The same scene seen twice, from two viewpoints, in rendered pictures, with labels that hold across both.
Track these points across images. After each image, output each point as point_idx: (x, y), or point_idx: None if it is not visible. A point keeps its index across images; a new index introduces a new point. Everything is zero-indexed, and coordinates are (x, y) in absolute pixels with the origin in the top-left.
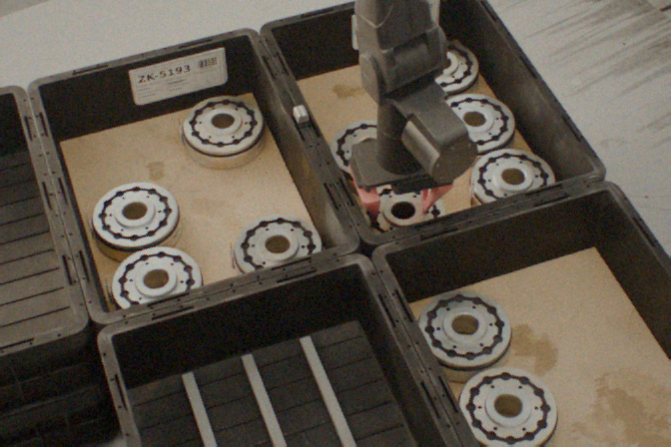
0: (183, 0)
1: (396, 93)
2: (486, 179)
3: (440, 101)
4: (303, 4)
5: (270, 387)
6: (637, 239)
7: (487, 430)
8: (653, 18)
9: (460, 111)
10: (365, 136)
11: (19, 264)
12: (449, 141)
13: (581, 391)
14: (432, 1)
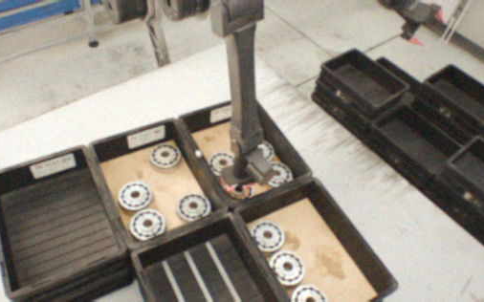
0: (137, 97)
1: (244, 153)
2: None
3: (261, 156)
4: (183, 98)
5: (196, 264)
6: (327, 199)
7: (281, 276)
8: (308, 102)
9: None
10: (220, 159)
11: (89, 218)
12: (267, 172)
13: (310, 256)
14: None
